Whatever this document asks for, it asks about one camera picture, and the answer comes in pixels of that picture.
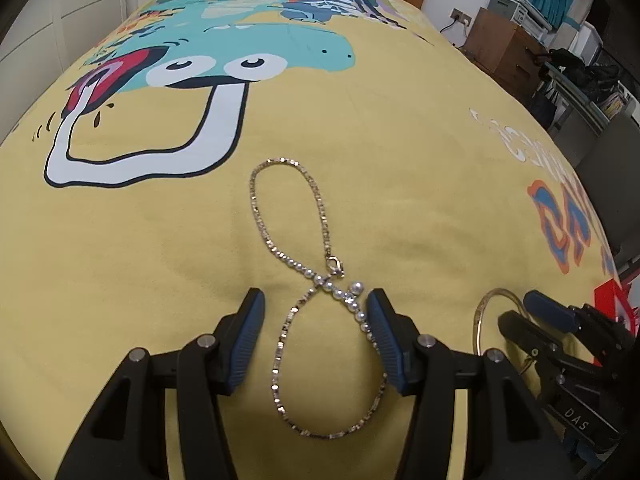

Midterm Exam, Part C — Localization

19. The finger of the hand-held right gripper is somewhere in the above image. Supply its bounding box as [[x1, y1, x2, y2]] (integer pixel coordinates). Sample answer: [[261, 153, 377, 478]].
[[497, 310, 567, 377], [523, 290, 591, 332]]

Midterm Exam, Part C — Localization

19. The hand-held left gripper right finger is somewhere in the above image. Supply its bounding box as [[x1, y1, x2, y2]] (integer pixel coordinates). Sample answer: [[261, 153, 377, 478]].
[[366, 287, 563, 480]]

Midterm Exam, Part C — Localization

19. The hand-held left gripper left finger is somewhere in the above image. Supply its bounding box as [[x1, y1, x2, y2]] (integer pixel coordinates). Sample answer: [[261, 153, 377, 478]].
[[54, 287, 266, 480]]

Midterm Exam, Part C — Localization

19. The silver chain pearl necklace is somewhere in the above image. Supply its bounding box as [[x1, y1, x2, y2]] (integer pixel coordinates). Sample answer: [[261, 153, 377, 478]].
[[248, 157, 389, 439]]

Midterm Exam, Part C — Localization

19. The red box white inside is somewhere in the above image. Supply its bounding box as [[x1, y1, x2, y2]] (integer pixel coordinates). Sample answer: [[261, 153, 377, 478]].
[[594, 280, 640, 366]]

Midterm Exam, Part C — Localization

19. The grey chair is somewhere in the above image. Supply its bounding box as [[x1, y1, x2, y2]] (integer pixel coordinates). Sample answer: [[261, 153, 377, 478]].
[[575, 110, 640, 281]]

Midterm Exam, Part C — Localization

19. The yellow printed blanket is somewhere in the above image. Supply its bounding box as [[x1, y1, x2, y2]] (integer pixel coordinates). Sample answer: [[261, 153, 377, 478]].
[[0, 0, 633, 480]]

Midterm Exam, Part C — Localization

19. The black backpack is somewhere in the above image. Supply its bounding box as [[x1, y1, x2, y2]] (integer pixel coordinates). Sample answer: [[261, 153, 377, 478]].
[[547, 47, 632, 108]]

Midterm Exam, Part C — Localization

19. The brown wooden cabinet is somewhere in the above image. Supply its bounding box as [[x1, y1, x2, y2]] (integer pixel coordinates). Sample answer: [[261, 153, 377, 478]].
[[460, 6, 551, 101]]

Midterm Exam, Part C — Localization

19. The white printer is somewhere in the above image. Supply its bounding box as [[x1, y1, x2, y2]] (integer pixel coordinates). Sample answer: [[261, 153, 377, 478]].
[[487, 0, 556, 36]]

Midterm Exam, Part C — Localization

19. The white wardrobe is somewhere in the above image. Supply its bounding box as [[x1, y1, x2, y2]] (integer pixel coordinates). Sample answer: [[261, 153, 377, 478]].
[[0, 0, 161, 91]]

